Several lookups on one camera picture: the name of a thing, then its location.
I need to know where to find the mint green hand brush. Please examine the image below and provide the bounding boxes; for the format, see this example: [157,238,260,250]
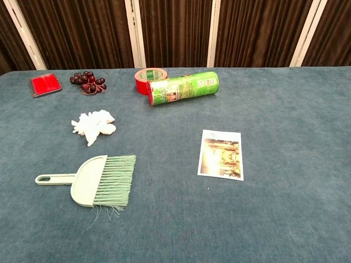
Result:
[35,153,137,233]

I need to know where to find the green cylindrical snack can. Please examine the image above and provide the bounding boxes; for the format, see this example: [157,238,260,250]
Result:
[146,71,220,106]

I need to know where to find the photo postcard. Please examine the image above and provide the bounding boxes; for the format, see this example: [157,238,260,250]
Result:
[197,129,244,182]

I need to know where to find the red tape roll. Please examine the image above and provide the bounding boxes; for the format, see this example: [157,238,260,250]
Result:
[133,68,169,95]

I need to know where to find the dark brown curtain panel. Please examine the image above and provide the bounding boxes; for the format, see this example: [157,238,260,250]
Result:
[214,0,314,68]
[0,2,36,76]
[16,0,135,71]
[301,0,351,67]
[139,0,213,68]

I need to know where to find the dark red grape bunch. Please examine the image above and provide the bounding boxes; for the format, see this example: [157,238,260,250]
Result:
[69,70,107,96]

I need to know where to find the blue table cloth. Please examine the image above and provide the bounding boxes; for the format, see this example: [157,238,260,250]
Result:
[0,66,351,263]

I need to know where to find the red ink pad box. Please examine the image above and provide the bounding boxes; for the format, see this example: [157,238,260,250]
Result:
[29,72,63,98]

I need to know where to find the white frame post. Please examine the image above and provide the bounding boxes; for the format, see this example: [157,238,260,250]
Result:
[289,0,329,67]
[124,0,146,69]
[2,0,48,71]
[206,0,222,68]

